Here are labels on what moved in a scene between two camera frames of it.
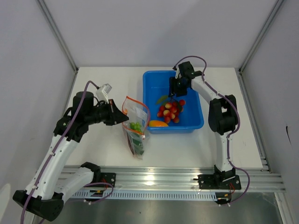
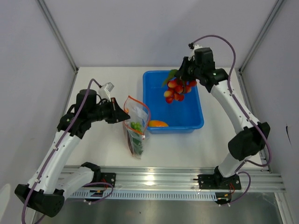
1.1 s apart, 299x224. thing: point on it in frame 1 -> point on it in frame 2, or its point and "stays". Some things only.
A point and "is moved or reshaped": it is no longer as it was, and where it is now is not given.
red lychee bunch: [171, 111] is moved or reshaped
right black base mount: [212, 181] stays
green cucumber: [138, 146] stays
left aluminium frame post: [52, 22] stays
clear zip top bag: [136, 128] stays
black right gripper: [173, 89] -> [181, 74]
